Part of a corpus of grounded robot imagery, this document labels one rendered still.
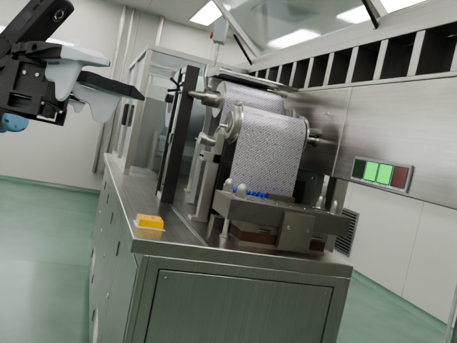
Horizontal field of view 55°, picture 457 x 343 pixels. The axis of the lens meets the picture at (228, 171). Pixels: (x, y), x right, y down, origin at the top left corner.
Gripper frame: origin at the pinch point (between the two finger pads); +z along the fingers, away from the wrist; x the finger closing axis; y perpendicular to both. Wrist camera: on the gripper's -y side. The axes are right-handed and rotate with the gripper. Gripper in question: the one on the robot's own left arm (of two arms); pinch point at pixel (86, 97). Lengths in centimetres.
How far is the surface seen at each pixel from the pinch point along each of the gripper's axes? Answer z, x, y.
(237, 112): 22, 56, -12
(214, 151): 22, 52, 2
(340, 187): 73, 73, 4
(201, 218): 22, 55, 25
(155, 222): -4, 64, 23
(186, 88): 27.1, 22.4, -14.8
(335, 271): 36, 100, 23
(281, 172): 38, 69, 2
